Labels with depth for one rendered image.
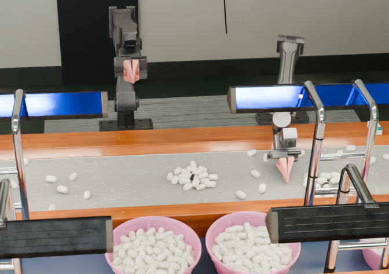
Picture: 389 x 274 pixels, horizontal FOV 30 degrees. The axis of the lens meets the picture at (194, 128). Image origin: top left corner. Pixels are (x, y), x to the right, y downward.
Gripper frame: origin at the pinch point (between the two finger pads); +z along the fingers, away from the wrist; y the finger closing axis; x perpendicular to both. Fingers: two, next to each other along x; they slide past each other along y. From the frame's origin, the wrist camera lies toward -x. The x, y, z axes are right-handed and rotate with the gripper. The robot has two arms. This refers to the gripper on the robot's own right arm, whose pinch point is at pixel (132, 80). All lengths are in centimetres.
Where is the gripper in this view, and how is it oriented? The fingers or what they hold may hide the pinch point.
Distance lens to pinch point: 218.3
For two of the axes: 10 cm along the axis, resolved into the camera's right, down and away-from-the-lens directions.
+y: 9.9, -0.5, 1.4
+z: 1.5, 5.4, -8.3
